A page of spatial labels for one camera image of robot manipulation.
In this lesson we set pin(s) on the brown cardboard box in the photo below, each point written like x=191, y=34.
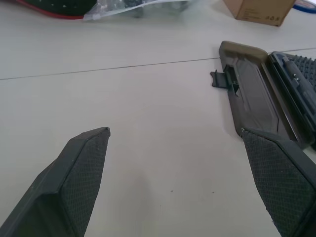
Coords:
x=261, y=10

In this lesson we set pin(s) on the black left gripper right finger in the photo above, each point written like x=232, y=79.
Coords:
x=279, y=177

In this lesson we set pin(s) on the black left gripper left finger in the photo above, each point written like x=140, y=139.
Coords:
x=66, y=182

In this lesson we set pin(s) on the blue round object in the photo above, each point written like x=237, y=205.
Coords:
x=306, y=5

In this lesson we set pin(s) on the black tray with red rim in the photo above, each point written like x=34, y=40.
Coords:
x=53, y=8

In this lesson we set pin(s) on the clear plastic zip bag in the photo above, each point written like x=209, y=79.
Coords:
x=128, y=8

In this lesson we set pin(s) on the dark plastic case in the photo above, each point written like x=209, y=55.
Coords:
x=256, y=98

